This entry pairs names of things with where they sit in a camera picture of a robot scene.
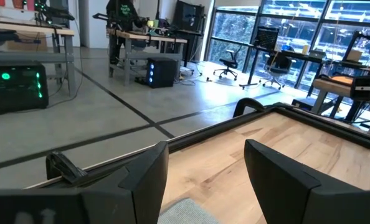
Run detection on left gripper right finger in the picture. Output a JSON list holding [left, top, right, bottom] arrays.
[[244, 139, 370, 224]]

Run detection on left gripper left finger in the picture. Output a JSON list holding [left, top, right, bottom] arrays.
[[78, 141, 169, 224]]

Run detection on grey folded cloth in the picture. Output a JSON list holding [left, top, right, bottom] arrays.
[[158, 198, 220, 224]]

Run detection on small tower blue light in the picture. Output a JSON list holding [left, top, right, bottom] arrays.
[[292, 98, 313, 111]]

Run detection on wooden workbench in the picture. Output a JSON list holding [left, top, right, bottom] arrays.
[[107, 27, 188, 86], [312, 76, 370, 122], [0, 20, 77, 97]]

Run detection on black office chair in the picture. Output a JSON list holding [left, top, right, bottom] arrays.
[[212, 49, 239, 81], [261, 52, 293, 90]]

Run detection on computer tower blue lights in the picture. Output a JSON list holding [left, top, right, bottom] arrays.
[[146, 57, 179, 89]]

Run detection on black standing desk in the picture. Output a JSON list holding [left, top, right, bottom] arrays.
[[239, 45, 332, 91]]

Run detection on black desk monitor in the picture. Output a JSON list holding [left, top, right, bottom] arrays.
[[255, 26, 280, 50]]

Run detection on computer tower green lights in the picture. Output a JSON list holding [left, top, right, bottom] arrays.
[[0, 61, 49, 116]]

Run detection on person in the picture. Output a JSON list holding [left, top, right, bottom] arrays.
[[106, 0, 148, 65]]

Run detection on black cable loop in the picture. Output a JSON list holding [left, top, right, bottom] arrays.
[[233, 98, 266, 118], [45, 151, 88, 184]]

